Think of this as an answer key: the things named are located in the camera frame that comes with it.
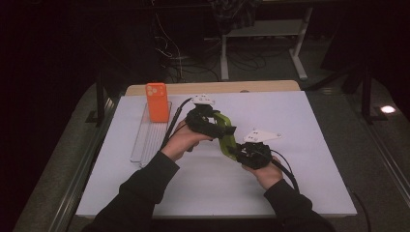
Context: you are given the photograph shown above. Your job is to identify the person's left hand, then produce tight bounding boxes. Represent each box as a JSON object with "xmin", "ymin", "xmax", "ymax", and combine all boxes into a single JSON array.
[{"xmin": 160, "ymin": 119, "xmax": 215, "ymax": 162}]

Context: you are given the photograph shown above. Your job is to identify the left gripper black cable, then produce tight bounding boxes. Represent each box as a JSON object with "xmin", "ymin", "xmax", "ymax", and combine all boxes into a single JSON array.
[{"xmin": 160, "ymin": 97, "xmax": 193, "ymax": 151}]

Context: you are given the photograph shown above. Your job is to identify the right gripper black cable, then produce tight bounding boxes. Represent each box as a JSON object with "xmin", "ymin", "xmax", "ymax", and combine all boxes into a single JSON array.
[{"xmin": 270, "ymin": 149, "xmax": 301, "ymax": 194}]

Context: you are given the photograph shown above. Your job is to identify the white table mat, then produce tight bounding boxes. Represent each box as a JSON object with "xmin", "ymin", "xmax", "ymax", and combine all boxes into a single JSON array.
[{"xmin": 75, "ymin": 91, "xmax": 358, "ymax": 218}]

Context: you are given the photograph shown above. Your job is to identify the dark plaid cloth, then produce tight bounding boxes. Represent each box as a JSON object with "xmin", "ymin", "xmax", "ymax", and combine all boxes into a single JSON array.
[{"xmin": 209, "ymin": 0, "xmax": 263, "ymax": 35}]

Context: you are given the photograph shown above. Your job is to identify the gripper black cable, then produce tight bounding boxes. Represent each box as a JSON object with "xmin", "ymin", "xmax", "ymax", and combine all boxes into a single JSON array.
[
  {"xmin": 160, "ymin": 97, "xmax": 193, "ymax": 151},
  {"xmin": 270, "ymin": 149, "xmax": 301, "ymax": 194}
]

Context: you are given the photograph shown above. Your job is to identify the orange phone case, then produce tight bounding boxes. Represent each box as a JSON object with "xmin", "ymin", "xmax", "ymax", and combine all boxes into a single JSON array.
[{"xmin": 144, "ymin": 82, "xmax": 170, "ymax": 124}]

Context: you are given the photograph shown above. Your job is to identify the white cables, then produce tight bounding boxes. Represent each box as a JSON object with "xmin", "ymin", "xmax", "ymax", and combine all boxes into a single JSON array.
[{"xmin": 154, "ymin": 13, "xmax": 184, "ymax": 81}]

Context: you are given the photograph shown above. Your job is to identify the white desk frame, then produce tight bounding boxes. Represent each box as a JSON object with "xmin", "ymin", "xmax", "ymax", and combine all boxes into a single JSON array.
[{"xmin": 220, "ymin": 6, "xmax": 314, "ymax": 81}]

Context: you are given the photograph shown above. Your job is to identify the green clown phone case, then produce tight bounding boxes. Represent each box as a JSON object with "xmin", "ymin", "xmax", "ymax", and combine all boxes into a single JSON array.
[{"xmin": 212, "ymin": 110, "xmax": 240, "ymax": 161}]

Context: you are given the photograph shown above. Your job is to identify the black floor cables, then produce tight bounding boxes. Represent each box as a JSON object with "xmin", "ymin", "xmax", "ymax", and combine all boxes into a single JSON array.
[{"xmin": 167, "ymin": 44, "xmax": 269, "ymax": 81}]

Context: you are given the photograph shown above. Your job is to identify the metal rail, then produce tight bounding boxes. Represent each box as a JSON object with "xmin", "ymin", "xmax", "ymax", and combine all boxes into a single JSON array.
[
  {"xmin": 351, "ymin": 96, "xmax": 410, "ymax": 202},
  {"xmin": 47, "ymin": 96, "xmax": 118, "ymax": 232}
]

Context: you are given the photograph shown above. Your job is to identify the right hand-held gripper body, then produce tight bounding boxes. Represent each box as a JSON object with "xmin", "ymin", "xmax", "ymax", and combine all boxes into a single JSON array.
[{"xmin": 236, "ymin": 129, "xmax": 282, "ymax": 171}]

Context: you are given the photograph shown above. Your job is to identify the person's right hand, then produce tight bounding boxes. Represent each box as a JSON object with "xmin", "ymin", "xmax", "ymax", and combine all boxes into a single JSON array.
[{"xmin": 241, "ymin": 157, "xmax": 284, "ymax": 191}]

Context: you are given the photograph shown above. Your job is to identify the wooden table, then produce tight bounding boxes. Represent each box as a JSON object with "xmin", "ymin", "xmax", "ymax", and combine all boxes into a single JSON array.
[{"xmin": 125, "ymin": 79, "xmax": 302, "ymax": 97}]

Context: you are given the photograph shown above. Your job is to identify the black metal stand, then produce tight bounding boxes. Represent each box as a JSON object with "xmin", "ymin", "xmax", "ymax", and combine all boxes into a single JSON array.
[
  {"xmin": 85, "ymin": 72, "xmax": 109, "ymax": 128},
  {"xmin": 360, "ymin": 61, "xmax": 389, "ymax": 125}
]

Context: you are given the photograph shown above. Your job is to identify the clear plastic rack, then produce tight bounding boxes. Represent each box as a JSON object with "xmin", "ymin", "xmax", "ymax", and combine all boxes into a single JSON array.
[{"xmin": 130, "ymin": 101, "xmax": 174, "ymax": 168}]

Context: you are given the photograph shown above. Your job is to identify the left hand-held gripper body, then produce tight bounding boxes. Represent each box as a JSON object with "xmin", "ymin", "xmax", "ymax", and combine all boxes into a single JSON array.
[{"xmin": 185, "ymin": 94, "xmax": 226, "ymax": 140}]

